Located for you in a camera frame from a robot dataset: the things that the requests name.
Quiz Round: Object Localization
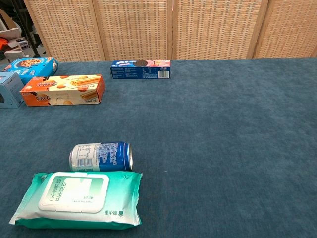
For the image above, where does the blue chocolate chip cookie box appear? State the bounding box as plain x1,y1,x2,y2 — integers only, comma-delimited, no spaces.
0,57,59,85

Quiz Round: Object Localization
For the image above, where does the black tripod stand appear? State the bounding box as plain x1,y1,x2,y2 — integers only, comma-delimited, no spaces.
14,0,42,57

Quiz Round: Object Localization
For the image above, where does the blue felt table cloth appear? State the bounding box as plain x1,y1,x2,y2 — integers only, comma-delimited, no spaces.
0,57,317,238

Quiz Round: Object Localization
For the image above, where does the blue pink sandwich cookie box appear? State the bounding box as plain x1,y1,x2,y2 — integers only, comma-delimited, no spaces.
110,59,172,80

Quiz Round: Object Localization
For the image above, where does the small light blue box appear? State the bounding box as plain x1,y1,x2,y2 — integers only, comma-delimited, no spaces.
0,72,25,109

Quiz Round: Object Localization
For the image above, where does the orange biscuit box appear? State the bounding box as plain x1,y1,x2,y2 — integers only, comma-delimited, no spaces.
19,74,106,107

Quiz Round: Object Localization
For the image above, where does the white cardboard box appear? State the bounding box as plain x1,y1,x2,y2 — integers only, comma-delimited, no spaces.
0,26,22,42

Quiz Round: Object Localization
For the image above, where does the green wet wipes pack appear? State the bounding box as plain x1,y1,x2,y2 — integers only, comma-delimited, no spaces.
9,171,144,230

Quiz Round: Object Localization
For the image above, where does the blue white drink can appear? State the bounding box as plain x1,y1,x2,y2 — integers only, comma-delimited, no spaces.
69,141,134,172

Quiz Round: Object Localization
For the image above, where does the woven bamboo folding screen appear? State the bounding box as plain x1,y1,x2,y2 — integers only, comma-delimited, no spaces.
23,0,317,62

